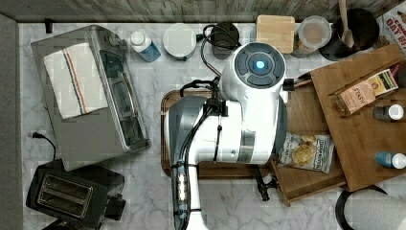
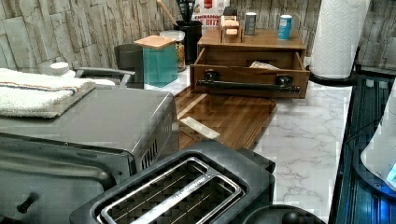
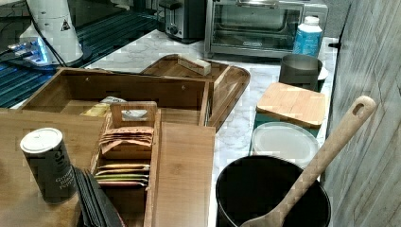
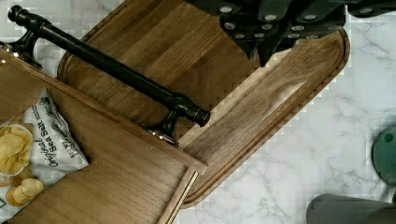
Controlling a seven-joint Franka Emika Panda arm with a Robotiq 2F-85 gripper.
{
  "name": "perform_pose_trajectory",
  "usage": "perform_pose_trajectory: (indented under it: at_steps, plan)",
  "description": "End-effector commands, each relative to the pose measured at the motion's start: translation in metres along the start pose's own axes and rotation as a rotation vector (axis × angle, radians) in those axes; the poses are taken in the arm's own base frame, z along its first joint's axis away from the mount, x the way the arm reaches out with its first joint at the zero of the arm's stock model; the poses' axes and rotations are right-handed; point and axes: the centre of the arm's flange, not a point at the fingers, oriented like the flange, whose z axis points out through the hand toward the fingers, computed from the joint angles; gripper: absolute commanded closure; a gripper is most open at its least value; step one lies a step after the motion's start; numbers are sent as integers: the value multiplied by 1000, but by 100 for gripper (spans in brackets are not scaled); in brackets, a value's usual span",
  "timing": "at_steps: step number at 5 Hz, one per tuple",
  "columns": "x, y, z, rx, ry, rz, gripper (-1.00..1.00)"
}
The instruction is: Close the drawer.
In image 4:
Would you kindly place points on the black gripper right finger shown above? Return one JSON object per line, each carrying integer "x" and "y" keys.
{"x": 294, "y": 19}

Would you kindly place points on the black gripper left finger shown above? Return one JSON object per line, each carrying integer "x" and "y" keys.
{"x": 254, "y": 25}

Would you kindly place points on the wooden drawer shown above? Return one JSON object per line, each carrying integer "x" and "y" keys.
{"x": 131, "y": 177}

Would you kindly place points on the dark wooden serving tray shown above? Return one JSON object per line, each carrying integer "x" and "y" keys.
{"x": 185, "y": 50}

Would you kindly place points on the green round lid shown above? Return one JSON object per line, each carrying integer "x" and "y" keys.
{"x": 384, "y": 155}

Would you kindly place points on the grey metal cup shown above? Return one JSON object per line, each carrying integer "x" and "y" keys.
{"x": 337, "y": 209}

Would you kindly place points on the black metal drawer handle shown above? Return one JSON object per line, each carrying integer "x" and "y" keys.
{"x": 178, "y": 105}

